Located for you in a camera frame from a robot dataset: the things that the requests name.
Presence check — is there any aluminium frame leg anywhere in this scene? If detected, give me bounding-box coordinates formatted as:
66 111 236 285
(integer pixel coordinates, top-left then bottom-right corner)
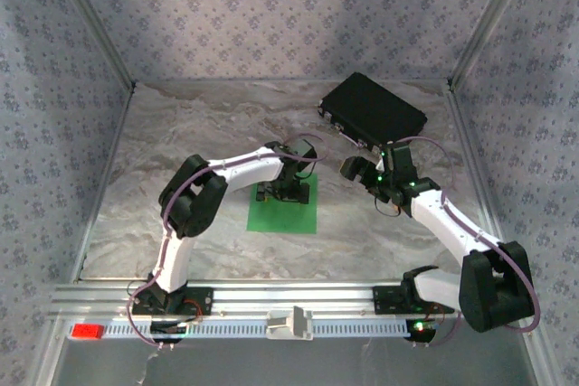
519 329 560 386
33 318 69 386

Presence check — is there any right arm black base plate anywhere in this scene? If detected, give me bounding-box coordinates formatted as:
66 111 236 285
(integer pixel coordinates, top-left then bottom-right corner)
373 285 456 315

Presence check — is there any thick red toy brick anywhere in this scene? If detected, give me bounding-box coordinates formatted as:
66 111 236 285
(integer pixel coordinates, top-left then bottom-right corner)
71 323 105 341

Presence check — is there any green paper sheet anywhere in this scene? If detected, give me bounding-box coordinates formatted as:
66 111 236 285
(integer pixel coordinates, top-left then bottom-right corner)
246 173 319 235

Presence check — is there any aluminium table side rail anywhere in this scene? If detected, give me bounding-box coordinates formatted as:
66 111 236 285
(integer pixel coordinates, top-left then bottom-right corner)
445 85 506 247
70 85 137 283

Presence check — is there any aluminium mounting rail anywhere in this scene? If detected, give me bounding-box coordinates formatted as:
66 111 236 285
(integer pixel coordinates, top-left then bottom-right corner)
49 280 467 320

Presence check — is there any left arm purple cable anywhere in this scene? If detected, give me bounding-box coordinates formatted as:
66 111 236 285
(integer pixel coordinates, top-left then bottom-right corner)
128 132 329 351

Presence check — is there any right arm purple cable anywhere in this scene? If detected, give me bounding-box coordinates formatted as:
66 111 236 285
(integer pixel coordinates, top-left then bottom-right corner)
396 135 542 349

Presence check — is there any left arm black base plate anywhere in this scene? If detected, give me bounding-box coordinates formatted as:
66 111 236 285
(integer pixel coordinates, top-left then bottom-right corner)
130 286 214 317

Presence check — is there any grey plastic bracket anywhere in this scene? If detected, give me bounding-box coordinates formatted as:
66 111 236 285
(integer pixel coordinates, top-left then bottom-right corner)
265 306 314 341

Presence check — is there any white slotted cable duct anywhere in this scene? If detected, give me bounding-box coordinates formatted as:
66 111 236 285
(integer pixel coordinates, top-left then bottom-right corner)
67 318 435 340

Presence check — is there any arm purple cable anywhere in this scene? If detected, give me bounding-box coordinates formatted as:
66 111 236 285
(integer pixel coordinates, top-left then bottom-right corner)
128 132 329 351
396 135 542 349

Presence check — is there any aluminium corner post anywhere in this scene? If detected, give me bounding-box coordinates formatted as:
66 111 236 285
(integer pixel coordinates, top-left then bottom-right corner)
446 0 542 89

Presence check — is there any black controller board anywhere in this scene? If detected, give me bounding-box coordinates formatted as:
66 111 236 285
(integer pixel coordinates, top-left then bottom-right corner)
405 318 439 343
150 320 189 344

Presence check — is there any black hard case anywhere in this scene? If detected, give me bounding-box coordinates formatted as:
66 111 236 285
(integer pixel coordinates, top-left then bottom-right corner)
318 71 429 156

